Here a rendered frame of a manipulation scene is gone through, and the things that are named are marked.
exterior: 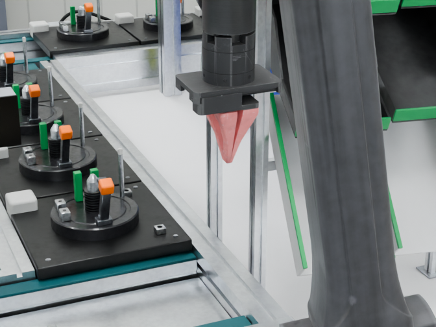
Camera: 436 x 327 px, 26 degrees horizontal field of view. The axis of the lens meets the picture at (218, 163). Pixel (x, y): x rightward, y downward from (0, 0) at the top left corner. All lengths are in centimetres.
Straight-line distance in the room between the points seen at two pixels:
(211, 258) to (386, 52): 40
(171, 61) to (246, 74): 141
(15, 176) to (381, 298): 117
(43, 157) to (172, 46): 77
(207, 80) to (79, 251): 50
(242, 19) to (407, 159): 54
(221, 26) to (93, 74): 149
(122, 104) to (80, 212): 90
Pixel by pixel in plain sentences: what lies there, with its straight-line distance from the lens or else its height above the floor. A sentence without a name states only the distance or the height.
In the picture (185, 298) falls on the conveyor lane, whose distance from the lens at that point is 141.
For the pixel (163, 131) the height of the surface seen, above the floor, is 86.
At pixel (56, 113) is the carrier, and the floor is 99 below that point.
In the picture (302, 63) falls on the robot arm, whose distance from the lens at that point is 55.
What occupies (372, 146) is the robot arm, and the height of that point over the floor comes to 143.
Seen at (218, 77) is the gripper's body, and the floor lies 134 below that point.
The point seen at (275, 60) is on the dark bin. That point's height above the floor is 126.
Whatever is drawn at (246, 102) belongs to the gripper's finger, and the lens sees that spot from 102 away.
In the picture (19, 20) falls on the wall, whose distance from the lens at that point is 533.
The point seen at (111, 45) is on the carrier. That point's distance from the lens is 250.
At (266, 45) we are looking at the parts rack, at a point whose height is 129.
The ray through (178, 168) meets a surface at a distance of 199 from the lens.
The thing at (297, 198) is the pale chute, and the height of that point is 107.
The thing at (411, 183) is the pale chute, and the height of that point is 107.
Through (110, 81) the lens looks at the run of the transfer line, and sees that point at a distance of 249.
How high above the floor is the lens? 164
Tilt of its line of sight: 23 degrees down
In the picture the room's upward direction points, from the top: straight up
